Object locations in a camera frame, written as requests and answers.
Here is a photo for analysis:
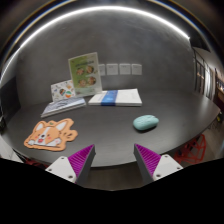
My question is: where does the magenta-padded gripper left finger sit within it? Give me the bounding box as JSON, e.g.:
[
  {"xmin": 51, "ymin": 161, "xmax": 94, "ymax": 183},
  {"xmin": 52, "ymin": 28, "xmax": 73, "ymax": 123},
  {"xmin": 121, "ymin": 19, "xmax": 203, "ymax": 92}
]
[{"xmin": 45, "ymin": 143, "xmax": 97, "ymax": 184}]

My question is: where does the dark-framed glass partition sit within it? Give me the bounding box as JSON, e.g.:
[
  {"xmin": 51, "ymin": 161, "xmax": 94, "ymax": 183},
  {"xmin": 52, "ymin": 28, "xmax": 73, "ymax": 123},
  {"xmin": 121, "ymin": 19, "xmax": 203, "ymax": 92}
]
[{"xmin": 192, "ymin": 48, "xmax": 224, "ymax": 111}]

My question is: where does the red wire stool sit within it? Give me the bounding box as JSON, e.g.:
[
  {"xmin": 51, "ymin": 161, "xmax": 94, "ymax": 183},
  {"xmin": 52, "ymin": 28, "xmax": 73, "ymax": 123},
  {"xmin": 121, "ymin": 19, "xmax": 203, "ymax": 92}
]
[{"xmin": 173, "ymin": 133, "xmax": 208, "ymax": 165}]

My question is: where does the grey striped book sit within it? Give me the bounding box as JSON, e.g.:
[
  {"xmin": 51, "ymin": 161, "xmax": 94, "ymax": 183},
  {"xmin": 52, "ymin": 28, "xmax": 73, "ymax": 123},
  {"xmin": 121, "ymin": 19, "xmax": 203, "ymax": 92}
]
[{"xmin": 40, "ymin": 96, "xmax": 87, "ymax": 119}]

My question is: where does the white sticker-printed card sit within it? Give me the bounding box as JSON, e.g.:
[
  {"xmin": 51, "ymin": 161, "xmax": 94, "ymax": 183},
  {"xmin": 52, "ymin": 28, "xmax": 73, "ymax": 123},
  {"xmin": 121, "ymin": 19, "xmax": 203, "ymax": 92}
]
[{"xmin": 50, "ymin": 79, "xmax": 77, "ymax": 103}]

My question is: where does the green standing poster sign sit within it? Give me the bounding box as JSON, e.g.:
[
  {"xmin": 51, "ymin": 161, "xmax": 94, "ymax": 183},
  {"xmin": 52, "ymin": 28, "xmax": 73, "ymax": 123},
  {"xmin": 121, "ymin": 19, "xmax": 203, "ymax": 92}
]
[{"xmin": 67, "ymin": 51, "xmax": 103, "ymax": 98}]

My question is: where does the white wall plate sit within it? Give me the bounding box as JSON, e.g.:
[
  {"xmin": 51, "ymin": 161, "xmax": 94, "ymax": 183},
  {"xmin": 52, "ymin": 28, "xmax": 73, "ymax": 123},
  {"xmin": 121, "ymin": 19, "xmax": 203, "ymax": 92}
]
[
  {"xmin": 106, "ymin": 63, "xmax": 119, "ymax": 76},
  {"xmin": 131, "ymin": 63, "xmax": 143, "ymax": 76},
  {"xmin": 119, "ymin": 63, "xmax": 132, "ymax": 76},
  {"xmin": 98, "ymin": 63, "xmax": 106, "ymax": 77}
]

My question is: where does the curved ceiling light strip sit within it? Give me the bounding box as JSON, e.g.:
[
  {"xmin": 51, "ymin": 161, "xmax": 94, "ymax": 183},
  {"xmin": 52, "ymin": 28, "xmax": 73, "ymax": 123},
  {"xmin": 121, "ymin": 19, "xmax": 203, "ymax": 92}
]
[{"xmin": 0, "ymin": 4, "xmax": 191, "ymax": 84}]

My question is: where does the teal perforated computer mouse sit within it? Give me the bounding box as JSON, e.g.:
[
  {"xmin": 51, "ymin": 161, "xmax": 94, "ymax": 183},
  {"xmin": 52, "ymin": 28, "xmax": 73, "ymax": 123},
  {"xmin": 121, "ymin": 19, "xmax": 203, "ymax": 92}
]
[{"xmin": 132, "ymin": 114, "xmax": 160, "ymax": 132}]

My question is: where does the orange corgi-shaped mouse pad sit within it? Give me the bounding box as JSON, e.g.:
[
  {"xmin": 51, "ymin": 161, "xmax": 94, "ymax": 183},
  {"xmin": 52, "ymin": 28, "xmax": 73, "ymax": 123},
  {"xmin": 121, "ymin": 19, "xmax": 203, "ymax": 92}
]
[{"xmin": 23, "ymin": 117, "xmax": 79, "ymax": 152}]

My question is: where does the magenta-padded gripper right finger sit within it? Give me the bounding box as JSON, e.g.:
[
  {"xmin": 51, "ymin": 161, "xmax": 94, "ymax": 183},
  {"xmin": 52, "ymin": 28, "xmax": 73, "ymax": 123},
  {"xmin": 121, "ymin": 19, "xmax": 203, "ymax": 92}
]
[{"xmin": 133, "ymin": 143, "xmax": 184, "ymax": 185}]

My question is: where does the white book with blue band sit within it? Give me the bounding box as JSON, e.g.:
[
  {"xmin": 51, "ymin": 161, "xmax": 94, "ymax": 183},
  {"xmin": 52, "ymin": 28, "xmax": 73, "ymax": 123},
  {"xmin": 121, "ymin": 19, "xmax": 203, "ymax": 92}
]
[{"xmin": 87, "ymin": 88, "xmax": 143, "ymax": 107}]

